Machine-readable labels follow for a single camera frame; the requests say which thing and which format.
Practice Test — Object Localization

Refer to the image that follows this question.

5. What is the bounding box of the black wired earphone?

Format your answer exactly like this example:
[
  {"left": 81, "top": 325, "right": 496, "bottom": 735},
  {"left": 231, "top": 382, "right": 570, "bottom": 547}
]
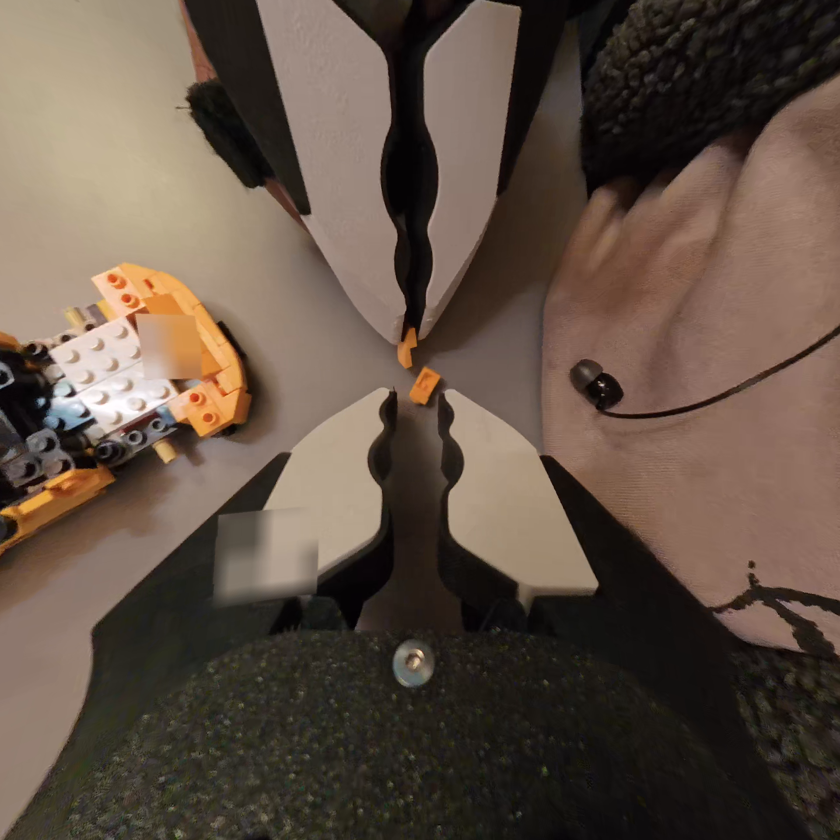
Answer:
[{"left": 570, "top": 325, "right": 840, "bottom": 420}]

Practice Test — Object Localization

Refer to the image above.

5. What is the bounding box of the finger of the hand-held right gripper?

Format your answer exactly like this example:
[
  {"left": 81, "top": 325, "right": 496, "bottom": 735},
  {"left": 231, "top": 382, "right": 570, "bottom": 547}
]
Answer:
[
  {"left": 255, "top": 0, "right": 416, "bottom": 345},
  {"left": 410, "top": 0, "right": 524, "bottom": 341}
]

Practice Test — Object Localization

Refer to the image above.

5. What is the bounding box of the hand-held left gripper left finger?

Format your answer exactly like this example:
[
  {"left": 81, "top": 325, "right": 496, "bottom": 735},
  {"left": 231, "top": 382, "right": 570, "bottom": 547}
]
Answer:
[{"left": 262, "top": 387, "right": 399, "bottom": 630}]

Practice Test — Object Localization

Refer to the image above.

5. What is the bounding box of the orange and grey lego car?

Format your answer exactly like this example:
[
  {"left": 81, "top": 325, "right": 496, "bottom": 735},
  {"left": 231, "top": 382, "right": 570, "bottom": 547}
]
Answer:
[{"left": 0, "top": 262, "right": 253, "bottom": 559}]

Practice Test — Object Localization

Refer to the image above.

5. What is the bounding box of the pale pink shirt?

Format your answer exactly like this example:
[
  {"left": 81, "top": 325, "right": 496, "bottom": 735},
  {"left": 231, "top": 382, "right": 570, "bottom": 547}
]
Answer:
[{"left": 541, "top": 72, "right": 840, "bottom": 654}]

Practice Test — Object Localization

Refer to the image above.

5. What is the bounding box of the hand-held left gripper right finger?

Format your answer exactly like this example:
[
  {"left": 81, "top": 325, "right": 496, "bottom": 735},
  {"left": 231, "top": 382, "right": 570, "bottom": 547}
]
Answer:
[{"left": 436, "top": 389, "right": 599, "bottom": 627}]

